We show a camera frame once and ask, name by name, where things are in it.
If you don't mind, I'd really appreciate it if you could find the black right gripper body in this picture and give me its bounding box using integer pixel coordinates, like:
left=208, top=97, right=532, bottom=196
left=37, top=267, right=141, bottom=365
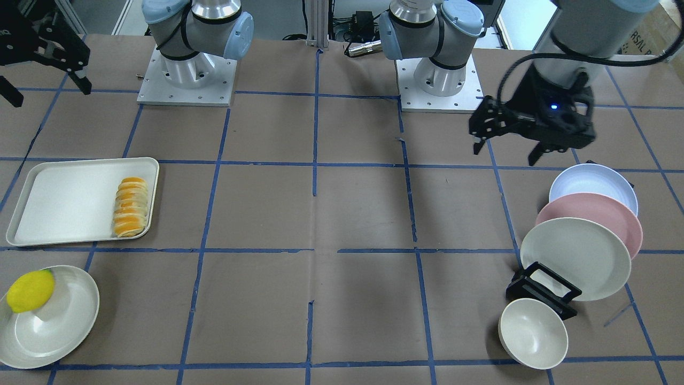
left=1, top=5, right=90, bottom=72

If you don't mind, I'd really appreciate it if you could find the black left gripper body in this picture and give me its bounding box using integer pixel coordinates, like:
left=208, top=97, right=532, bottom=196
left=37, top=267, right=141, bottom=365
left=500, top=65, right=596, bottom=149

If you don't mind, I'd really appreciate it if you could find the blue plate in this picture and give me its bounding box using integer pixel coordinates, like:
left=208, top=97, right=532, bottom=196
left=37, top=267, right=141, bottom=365
left=549, top=163, right=639, bottom=216

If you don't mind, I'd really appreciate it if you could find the orange striped bread roll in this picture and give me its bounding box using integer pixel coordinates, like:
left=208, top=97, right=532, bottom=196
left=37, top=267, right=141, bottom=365
left=112, top=177, right=149, bottom=238

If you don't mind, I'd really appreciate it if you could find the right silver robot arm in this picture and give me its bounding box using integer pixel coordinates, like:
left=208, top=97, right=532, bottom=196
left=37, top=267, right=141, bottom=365
left=1, top=1, right=254, bottom=107

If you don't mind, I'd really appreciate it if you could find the pink plate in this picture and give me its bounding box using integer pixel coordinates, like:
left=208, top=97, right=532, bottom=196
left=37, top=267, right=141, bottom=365
left=535, top=192, right=643, bottom=259

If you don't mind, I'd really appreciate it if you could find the cream plate in rack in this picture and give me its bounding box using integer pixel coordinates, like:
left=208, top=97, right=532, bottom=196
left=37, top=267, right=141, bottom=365
left=520, top=217, right=631, bottom=302

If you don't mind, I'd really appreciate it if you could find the white plate with lemon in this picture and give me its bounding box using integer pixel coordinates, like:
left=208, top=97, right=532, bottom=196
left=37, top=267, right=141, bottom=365
left=1, top=265, right=100, bottom=369

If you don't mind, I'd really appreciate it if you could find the white rectangular tray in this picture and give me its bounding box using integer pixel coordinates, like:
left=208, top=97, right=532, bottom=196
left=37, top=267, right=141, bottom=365
left=6, top=157, right=160, bottom=247

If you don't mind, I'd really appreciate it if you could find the black dish rack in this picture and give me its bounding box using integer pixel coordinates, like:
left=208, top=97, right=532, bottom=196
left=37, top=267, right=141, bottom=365
left=506, top=159, right=636, bottom=320

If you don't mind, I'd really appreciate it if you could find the cardboard box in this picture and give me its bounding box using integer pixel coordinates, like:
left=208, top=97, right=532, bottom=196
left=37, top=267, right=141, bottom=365
left=619, top=1, right=682, bottom=56

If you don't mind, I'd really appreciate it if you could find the silver cylinder connector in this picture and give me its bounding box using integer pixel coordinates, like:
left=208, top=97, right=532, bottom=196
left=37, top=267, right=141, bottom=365
left=345, top=41, right=383, bottom=58

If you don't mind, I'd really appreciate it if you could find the cream bowl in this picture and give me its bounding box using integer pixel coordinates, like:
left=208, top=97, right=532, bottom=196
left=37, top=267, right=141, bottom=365
left=498, top=299, right=569, bottom=370

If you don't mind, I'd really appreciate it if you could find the yellow lemon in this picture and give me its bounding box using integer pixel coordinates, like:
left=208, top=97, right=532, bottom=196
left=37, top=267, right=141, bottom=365
left=6, top=269, right=56, bottom=313

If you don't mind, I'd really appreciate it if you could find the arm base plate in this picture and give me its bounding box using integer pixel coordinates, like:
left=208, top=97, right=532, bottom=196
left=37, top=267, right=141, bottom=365
left=395, top=56, right=484, bottom=114
left=137, top=49, right=239, bottom=107

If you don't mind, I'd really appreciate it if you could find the aluminium frame post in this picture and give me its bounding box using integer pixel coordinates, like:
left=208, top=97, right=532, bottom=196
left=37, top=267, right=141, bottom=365
left=305, top=1, right=333, bottom=51

